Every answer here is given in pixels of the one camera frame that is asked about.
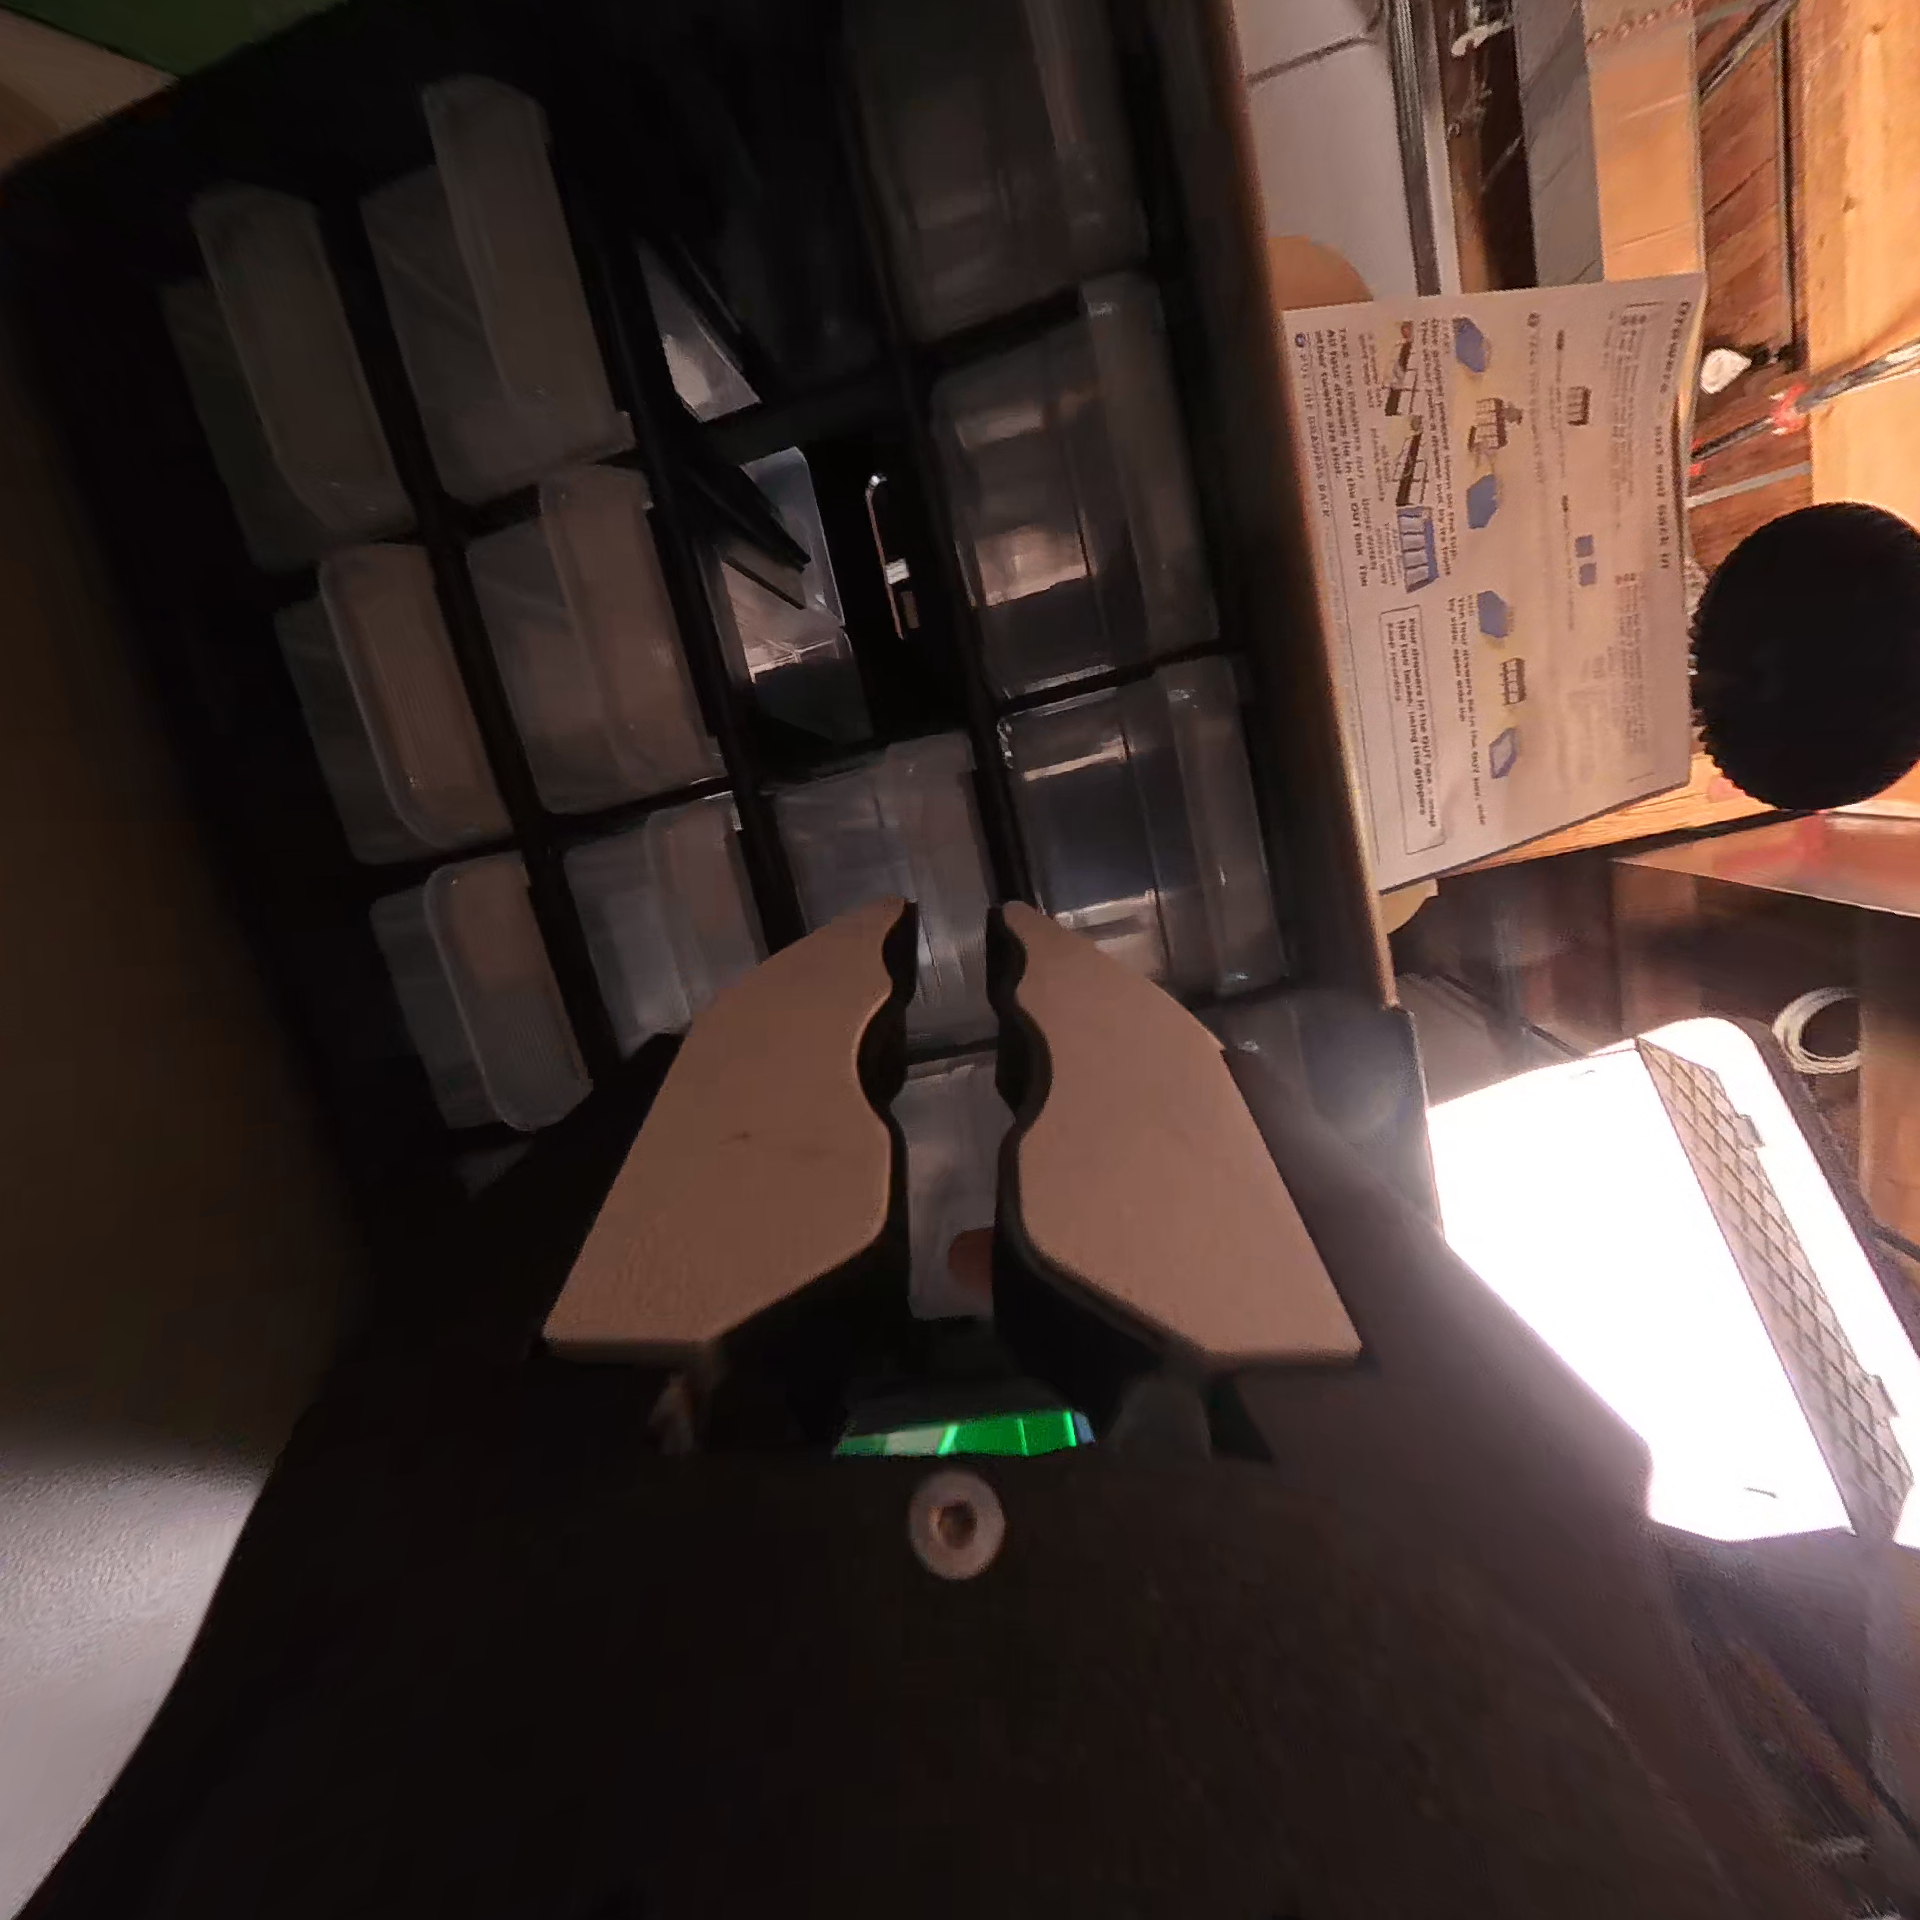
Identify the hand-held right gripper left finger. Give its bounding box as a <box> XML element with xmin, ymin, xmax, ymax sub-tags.
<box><xmin>542</xmin><ymin>898</ymin><xmax>922</xmax><ymax>1375</ymax></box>

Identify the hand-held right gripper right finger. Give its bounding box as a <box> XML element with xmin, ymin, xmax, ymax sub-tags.
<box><xmin>982</xmin><ymin>901</ymin><xmax>1364</xmax><ymax>1375</ymax></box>

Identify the green plastic bin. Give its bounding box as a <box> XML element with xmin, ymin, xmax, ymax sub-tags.
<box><xmin>833</xmin><ymin>1404</ymin><xmax>1093</xmax><ymax>1462</ymax></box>

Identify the set of clear cabinet drawers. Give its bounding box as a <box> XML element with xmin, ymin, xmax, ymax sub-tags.
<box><xmin>157</xmin><ymin>0</ymin><xmax>1295</xmax><ymax>1135</ymax></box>

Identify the black drawer cabinet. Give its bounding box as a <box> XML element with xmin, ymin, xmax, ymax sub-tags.
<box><xmin>0</xmin><ymin>0</ymin><xmax>1429</xmax><ymax>1216</ymax></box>

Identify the wooden sheet board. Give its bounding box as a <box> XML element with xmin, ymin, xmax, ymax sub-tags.
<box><xmin>1267</xmin><ymin>233</ymin><xmax>1805</xmax><ymax>905</ymax></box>

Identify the printed instruction sheet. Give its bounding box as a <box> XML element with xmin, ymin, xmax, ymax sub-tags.
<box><xmin>1281</xmin><ymin>271</ymin><xmax>1713</xmax><ymax>895</ymax></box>

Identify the black round ribbed object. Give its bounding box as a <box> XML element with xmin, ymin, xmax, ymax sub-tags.
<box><xmin>1689</xmin><ymin>503</ymin><xmax>1920</xmax><ymax>813</ymax></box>

